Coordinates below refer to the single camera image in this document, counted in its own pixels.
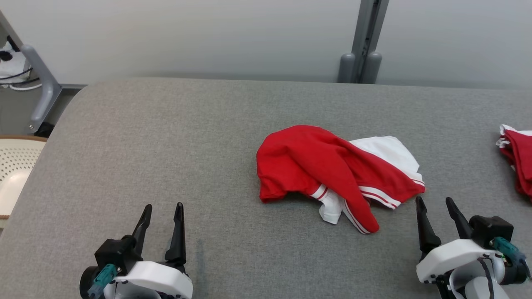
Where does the grey curved frame leg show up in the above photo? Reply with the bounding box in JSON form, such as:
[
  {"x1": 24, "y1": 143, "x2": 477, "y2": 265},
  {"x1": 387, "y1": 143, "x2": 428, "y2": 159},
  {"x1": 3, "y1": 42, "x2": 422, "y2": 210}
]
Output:
[{"x1": 0, "y1": 10, "x2": 62, "y2": 134}]

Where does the white perforated laundry basket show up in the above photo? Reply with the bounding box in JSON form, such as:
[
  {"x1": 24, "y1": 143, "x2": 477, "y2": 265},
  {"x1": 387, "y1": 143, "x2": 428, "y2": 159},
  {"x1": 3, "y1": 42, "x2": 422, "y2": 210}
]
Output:
[{"x1": 0, "y1": 135, "x2": 47, "y2": 220}]

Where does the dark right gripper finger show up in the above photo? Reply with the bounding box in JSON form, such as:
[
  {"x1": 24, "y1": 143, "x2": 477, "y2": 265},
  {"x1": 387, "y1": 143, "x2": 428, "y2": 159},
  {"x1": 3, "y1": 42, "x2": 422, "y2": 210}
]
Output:
[
  {"x1": 415, "y1": 196, "x2": 442, "y2": 255},
  {"x1": 446, "y1": 197, "x2": 473, "y2": 240}
]

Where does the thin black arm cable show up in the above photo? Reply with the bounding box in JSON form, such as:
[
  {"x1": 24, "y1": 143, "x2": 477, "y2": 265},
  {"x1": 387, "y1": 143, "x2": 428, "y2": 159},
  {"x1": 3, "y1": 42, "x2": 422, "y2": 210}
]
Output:
[{"x1": 477, "y1": 257, "x2": 496, "y2": 299}]

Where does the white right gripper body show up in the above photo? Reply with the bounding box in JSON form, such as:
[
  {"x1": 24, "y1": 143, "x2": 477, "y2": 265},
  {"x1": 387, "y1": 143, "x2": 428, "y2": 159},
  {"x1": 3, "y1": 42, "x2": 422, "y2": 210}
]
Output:
[{"x1": 416, "y1": 238, "x2": 506, "y2": 284}]

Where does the black caster wheel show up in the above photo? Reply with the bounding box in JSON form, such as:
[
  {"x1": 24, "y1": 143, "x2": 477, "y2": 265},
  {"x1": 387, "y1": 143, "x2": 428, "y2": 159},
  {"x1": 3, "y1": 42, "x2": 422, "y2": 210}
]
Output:
[{"x1": 33, "y1": 122, "x2": 55, "y2": 138}]

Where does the red white basketball jersey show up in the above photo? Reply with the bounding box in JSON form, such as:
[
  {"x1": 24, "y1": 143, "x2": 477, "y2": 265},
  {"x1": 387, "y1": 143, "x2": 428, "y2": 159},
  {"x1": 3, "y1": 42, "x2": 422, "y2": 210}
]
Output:
[
  {"x1": 256, "y1": 125, "x2": 426, "y2": 235},
  {"x1": 495, "y1": 124, "x2": 532, "y2": 202}
]

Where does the white power strip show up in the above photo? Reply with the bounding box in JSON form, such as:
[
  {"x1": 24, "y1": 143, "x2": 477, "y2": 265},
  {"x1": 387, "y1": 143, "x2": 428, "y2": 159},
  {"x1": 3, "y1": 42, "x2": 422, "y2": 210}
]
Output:
[{"x1": 0, "y1": 37, "x2": 30, "y2": 83}]

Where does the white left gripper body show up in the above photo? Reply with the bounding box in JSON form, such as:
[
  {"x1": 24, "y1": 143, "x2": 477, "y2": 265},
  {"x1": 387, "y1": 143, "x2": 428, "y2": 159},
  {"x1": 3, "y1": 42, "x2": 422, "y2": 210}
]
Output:
[{"x1": 103, "y1": 260, "x2": 194, "y2": 299}]

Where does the grey metal frame post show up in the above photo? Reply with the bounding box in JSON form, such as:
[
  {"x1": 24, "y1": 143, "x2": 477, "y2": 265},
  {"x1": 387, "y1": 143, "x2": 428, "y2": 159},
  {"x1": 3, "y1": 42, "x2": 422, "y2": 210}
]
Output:
[{"x1": 337, "y1": 0, "x2": 390, "y2": 85}]

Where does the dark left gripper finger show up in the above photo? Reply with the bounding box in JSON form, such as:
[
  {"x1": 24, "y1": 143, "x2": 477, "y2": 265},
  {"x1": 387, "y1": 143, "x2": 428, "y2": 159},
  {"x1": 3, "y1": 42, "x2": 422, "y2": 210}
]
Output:
[
  {"x1": 132, "y1": 204, "x2": 153, "y2": 255},
  {"x1": 165, "y1": 202, "x2": 187, "y2": 267}
]

